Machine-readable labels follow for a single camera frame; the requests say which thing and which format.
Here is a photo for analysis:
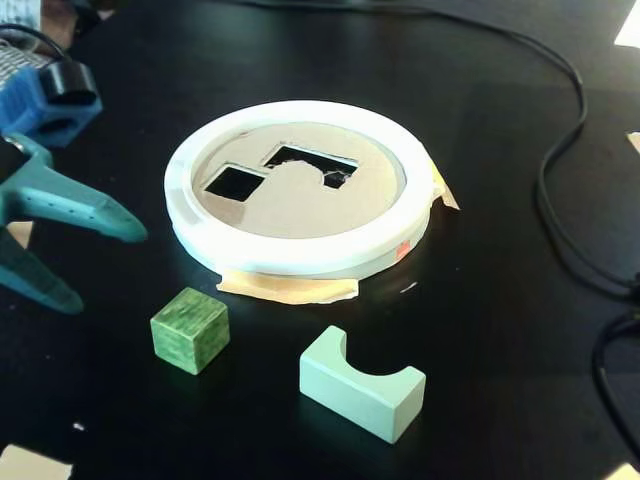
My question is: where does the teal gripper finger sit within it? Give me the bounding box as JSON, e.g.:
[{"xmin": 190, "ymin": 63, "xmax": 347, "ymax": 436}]
[
  {"xmin": 8, "ymin": 132, "xmax": 149, "ymax": 245},
  {"xmin": 0, "ymin": 232, "xmax": 85, "ymax": 315}
]

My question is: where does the teal gripper body black motor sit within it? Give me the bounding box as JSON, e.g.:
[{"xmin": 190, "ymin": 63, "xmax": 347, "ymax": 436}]
[{"xmin": 0, "ymin": 133, "xmax": 26, "ymax": 236}]

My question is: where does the mint U shape block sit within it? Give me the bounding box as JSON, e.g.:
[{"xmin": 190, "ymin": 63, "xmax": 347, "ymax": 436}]
[{"xmin": 298, "ymin": 324, "xmax": 428, "ymax": 445}]

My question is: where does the grey woven mesh object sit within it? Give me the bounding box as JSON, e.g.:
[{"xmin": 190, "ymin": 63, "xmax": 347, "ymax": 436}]
[{"xmin": 0, "ymin": 42, "xmax": 51, "ymax": 91}]

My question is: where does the green wooden cube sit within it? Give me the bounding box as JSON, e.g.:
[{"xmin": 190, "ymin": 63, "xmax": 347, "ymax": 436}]
[{"xmin": 149, "ymin": 286, "xmax": 231, "ymax": 376}]

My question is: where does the cardboard lid with cutouts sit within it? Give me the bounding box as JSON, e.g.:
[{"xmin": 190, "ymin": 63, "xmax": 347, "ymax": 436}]
[{"xmin": 192, "ymin": 121, "xmax": 405, "ymax": 240}]

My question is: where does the white round sorter container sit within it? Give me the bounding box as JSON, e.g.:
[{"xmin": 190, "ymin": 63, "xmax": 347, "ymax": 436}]
[{"xmin": 162, "ymin": 99, "xmax": 435, "ymax": 281}]

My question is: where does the wide masking tape strip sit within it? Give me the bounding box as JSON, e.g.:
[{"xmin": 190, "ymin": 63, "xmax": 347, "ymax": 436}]
[{"xmin": 216, "ymin": 267, "xmax": 361, "ymax": 306}]

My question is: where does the small masking tape strip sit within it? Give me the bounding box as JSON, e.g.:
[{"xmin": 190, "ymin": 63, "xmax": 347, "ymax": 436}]
[{"xmin": 428, "ymin": 163, "xmax": 462, "ymax": 212}]

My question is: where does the white paper sheet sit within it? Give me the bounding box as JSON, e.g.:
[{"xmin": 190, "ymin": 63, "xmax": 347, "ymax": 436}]
[{"xmin": 613, "ymin": 0, "xmax": 640, "ymax": 49}]

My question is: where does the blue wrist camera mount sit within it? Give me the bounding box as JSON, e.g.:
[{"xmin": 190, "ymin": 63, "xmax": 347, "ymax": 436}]
[{"xmin": 0, "ymin": 66, "xmax": 104, "ymax": 149}]

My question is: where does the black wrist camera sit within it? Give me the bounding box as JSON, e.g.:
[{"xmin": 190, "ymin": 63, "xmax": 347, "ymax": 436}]
[{"xmin": 38, "ymin": 61, "xmax": 100, "ymax": 109}]

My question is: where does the black camera cable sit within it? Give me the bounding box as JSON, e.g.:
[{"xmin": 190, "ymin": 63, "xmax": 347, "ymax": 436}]
[{"xmin": 0, "ymin": 23, "xmax": 67, "ymax": 69}]

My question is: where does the long black cable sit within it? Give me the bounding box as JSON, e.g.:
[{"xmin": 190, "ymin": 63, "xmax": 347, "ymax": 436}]
[{"xmin": 239, "ymin": 0, "xmax": 640, "ymax": 301}]

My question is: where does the looped black cable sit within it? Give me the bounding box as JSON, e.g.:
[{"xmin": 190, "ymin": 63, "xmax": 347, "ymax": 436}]
[{"xmin": 591, "ymin": 309, "xmax": 640, "ymax": 469}]

